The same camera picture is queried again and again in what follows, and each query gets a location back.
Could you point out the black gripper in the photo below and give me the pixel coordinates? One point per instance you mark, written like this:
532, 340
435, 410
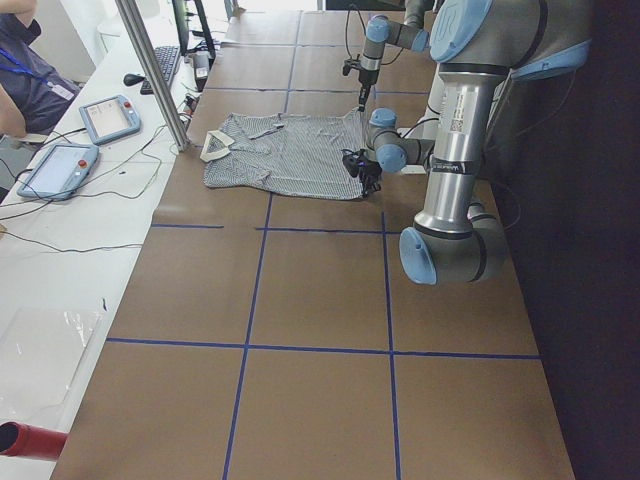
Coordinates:
367, 78
369, 173

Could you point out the navy white striped polo shirt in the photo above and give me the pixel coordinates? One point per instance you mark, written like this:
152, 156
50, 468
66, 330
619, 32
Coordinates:
286, 154

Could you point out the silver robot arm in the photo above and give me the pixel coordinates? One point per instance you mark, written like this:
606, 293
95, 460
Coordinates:
380, 31
476, 46

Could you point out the black monitor stand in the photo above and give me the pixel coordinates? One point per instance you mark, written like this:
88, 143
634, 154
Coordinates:
193, 24

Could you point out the black computer keyboard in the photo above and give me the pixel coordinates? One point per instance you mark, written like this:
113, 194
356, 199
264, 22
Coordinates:
168, 58

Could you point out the black computer mouse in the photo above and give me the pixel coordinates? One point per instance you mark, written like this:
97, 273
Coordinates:
131, 79

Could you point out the far blue teach pendant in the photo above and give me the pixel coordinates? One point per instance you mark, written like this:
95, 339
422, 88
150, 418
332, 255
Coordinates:
110, 119

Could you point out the blue teach pendant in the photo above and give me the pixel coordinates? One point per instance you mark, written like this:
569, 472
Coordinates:
60, 172
110, 119

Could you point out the near blue teach pendant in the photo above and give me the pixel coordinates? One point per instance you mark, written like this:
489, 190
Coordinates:
60, 172

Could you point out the seated person dark shirt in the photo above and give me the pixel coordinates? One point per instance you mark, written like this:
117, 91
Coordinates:
34, 95

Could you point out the clear plastic bag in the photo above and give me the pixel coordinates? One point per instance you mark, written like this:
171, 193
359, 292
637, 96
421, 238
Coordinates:
41, 351

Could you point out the red cylinder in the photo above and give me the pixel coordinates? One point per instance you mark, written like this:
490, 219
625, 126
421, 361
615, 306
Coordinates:
31, 442

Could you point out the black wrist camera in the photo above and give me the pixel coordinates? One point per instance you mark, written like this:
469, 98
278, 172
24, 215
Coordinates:
357, 164
350, 64

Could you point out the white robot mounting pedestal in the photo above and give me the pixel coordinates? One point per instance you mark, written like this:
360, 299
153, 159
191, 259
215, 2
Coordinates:
427, 126

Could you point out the aluminium frame post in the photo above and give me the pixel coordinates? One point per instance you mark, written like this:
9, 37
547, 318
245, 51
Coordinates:
144, 50

